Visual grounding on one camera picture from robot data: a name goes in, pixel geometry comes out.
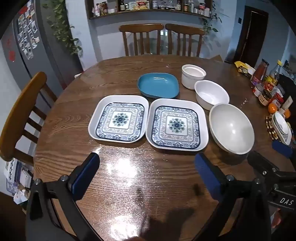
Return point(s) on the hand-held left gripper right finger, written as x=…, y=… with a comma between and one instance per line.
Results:
x=205, y=176

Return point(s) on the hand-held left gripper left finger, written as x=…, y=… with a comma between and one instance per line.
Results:
x=85, y=178

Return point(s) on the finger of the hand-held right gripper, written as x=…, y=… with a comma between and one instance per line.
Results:
x=261, y=162
x=281, y=148

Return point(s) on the large white bowl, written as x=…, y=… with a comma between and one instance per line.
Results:
x=231, y=129

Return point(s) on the blue patterned square plate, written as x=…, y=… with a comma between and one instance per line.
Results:
x=118, y=118
x=177, y=125

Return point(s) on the medium white bowl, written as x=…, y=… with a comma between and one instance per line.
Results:
x=211, y=92

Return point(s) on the small straight-sided white bowl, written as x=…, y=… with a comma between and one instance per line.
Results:
x=190, y=78

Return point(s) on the small white patterned dish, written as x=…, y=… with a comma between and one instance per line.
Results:
x=281, y=125

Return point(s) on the wooden bead trivet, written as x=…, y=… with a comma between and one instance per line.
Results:
x=269, y=126

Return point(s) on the orange fruit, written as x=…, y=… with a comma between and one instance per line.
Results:
x=272, y=108
x=287, y=113

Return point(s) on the red-labelled jar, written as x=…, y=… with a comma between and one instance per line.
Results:
x=278, y=98

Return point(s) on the dark sauce jar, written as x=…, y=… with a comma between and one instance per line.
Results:
x=264, y=98

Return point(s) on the yellow-capped dark sauce bottle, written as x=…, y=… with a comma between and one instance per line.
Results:
x=274, y=76

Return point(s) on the red sauce bottle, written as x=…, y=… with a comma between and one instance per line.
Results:
x=260, y=71

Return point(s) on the yellow snack bag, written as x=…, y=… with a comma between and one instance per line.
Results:
x=241, y=67

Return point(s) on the wooden chair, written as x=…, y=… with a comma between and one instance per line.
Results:
x=141, y=27
x=185, y=29
x=23, y=97

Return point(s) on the dark wooden door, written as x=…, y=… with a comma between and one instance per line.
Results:
x=252, y=34

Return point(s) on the grey refrigerator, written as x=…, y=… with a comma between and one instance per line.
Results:
x=46, y=46

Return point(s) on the small green vine plant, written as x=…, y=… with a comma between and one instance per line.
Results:
x=209, y=25

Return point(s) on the diamond red paper decoration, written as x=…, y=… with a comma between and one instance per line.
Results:
x=11, y=55

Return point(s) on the long green vine plant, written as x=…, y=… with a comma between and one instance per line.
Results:
x=61, y=27

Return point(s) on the cluster of fridge photos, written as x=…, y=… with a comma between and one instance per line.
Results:
x=27, y=34

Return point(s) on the round red paper decoration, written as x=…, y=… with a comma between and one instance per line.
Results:
x=8, y=42

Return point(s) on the row of shelf jars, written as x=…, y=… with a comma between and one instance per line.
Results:
x=104, y=7

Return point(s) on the dark wall switch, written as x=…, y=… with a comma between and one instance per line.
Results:
x=239, y=20

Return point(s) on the wooden wall shelf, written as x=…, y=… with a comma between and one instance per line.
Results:
x=148, y=12

